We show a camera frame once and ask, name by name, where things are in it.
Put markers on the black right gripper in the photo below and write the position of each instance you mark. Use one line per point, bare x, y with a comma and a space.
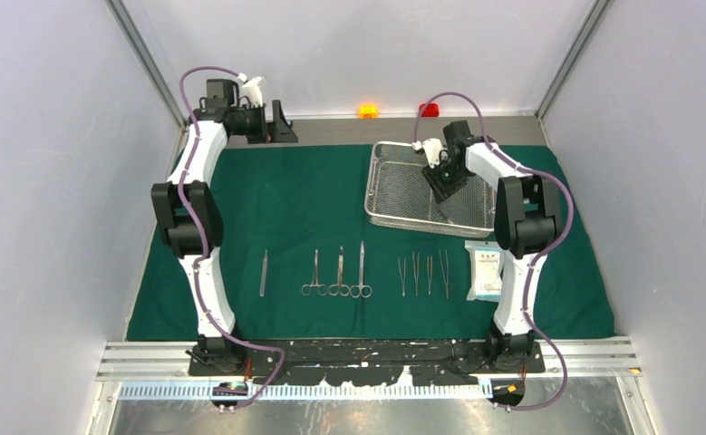
440, 189

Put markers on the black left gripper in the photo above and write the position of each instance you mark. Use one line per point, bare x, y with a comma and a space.
278, 131

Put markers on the metal mesh instrument tray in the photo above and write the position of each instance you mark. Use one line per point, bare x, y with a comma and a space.
398, 196

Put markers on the steel needle holder clamp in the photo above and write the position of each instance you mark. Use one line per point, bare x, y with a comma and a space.
430, 273

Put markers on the white sterile packet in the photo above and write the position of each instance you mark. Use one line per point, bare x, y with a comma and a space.
485, 271

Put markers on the long steel probe rod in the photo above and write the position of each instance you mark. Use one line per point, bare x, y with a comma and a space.
263, 275

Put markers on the steel surgical forceps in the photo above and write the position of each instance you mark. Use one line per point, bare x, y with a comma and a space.
402, 267

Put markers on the steel ring-handled scissors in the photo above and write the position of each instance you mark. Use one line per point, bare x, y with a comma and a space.
361, 289

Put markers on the steel ring-handled hemostat clamp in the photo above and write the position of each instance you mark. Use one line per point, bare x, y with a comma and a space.
314, 286

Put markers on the small steel scissors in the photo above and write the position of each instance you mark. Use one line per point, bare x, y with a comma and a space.
339, 287

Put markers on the steel scalpel handle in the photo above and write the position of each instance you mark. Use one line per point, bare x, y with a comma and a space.
451, 210

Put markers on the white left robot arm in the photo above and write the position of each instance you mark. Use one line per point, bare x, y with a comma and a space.
188, 216

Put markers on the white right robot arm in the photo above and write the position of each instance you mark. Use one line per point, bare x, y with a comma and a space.
527, 224

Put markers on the red toy block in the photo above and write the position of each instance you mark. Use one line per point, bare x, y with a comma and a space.
429, 110

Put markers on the yellow toy block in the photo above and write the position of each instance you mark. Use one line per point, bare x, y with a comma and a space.
368, 111

